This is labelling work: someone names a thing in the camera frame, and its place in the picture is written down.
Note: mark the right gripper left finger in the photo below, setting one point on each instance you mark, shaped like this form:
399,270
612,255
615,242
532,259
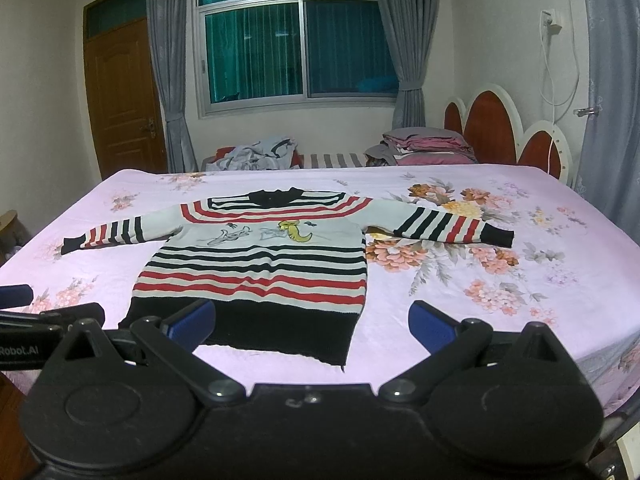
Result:
171,343

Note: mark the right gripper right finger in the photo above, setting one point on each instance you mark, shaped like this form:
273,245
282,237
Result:
453,346

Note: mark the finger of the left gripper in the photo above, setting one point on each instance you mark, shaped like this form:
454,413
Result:
67,316
14,296

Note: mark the striped knitted child sweater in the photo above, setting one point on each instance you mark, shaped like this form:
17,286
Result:
286,270

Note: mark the pile of grey clothes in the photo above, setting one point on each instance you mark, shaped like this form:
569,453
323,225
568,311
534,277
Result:
275,153

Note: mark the pink floral bed sheet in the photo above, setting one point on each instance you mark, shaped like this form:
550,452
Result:
569,267

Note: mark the brown wooden door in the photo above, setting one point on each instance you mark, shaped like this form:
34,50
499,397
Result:
124,110

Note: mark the folded pink grey bedding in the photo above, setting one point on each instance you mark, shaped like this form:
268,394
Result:
421,146

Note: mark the striped grey white mattress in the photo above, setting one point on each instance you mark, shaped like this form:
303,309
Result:
335,160

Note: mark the red white headboard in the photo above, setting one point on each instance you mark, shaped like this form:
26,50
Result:
492,125

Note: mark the white framed window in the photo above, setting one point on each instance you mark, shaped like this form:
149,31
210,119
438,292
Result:
256,53

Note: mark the left grey curtain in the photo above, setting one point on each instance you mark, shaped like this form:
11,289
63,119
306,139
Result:
167,35

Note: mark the grey curtain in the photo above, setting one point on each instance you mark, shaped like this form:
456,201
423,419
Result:
167,35
409,30

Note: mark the right grey curtain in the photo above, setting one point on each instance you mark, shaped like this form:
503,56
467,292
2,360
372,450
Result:
409,30

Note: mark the white charger with cable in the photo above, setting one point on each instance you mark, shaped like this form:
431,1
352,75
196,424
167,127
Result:
560,74

